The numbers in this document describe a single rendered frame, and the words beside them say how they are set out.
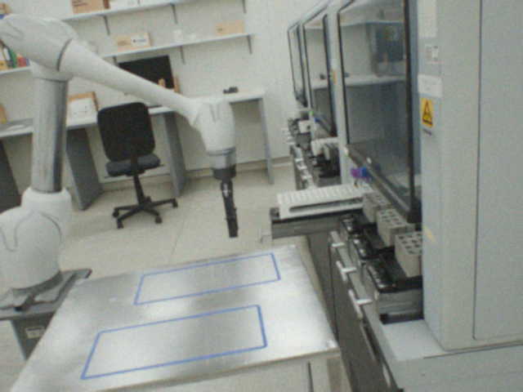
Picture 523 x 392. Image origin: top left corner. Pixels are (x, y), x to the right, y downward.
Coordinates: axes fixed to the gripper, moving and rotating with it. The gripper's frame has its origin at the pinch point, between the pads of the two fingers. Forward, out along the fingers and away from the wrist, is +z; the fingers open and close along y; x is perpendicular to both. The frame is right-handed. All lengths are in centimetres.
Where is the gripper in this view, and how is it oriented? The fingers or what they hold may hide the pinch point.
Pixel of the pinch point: (232, 224)
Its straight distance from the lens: 145.2
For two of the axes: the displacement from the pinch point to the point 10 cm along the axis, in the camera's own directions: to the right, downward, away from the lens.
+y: -0.2, -3.2, 9.5
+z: 1.3, 9.4, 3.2
